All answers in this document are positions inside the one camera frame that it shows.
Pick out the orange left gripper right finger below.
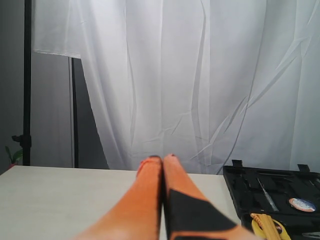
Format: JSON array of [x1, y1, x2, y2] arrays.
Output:
[[163, 154, 258, 240]]

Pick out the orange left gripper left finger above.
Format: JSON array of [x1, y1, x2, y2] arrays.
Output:
[[75, 156, 163, 240]]

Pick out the black plastic tool case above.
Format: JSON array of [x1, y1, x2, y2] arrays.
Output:
[[223, 160, 320, 240]]

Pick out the silver adjustable wrench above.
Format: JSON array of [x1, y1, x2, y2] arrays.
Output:
[[302, 231, 320, 239]]

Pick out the small precision screwdriver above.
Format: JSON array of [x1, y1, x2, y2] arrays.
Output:
[[257, 178, 279, 212]]

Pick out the white backdrop curtain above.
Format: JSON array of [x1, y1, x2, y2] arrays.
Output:
[[33, 0, 320, 174]]

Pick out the green plant with red pot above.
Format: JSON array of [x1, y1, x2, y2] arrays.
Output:
[[4, 146, 23, 166]]

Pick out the black backdrop stand pole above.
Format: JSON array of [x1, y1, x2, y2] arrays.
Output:
[[12, 0, 33, 166]]

